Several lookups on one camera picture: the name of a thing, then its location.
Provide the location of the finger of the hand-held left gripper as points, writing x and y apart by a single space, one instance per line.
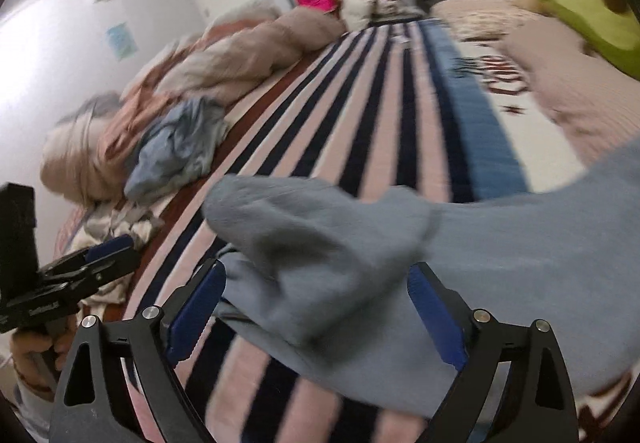
102 273
109 247

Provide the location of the person's left hand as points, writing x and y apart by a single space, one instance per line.
31 345

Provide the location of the beige pink quilt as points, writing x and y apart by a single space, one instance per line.
240 58

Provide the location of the blue-grey pants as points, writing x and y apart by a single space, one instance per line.
350 273

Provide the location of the white printed bed sheet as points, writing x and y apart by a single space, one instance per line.
530 138

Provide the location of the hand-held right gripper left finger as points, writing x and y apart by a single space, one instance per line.
196 308

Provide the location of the crumpled light blue garment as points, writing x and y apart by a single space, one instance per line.
175 148

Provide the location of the mauve ribbed blanket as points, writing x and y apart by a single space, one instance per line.
580 88

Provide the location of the green avocado plush toy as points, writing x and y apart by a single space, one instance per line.
590 8

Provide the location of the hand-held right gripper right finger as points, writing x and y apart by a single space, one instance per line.
434 318

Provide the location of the light blue wall poster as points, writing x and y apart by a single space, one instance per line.
121 40

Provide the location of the white plush toy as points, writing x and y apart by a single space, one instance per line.
357 8

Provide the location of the floral beige pillow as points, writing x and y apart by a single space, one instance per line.
475 15

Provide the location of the crumpled white cloth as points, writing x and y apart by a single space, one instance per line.
115 223

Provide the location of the striped pink navy blanket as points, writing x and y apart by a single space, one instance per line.
350 123

